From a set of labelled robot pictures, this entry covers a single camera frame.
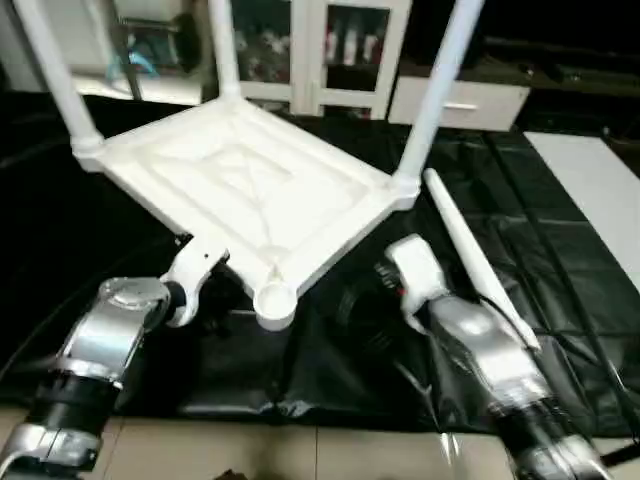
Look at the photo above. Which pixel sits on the white plastic table top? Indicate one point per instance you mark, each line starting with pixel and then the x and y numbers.
pixel 250 180

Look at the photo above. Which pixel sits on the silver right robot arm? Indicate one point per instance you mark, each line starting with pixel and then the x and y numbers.
pixel 490 350

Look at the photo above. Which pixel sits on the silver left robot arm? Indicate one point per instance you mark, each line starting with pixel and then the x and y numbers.
pixel 100 350

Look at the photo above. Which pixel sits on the black work mat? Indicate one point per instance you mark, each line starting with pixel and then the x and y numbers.
pixel 80 260

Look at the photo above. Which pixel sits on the white drawer unit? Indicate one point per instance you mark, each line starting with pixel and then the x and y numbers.
pixel 480 100

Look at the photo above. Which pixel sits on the white glass door cabinet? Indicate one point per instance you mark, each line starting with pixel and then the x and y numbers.
pixel 330 50

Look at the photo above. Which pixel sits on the white drawer cabinet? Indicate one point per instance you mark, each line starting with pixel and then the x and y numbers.
pixel 570 40

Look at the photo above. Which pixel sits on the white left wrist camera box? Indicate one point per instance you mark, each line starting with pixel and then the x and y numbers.
pixel 195 275

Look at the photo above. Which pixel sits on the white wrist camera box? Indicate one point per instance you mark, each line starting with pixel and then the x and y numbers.
pixel 415 270
pixel 195 275

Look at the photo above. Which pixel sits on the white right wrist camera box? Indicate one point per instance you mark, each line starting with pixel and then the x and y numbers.
pixel 415 270

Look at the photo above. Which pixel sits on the blue frame trolley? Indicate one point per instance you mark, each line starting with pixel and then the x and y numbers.
pixel 150 55

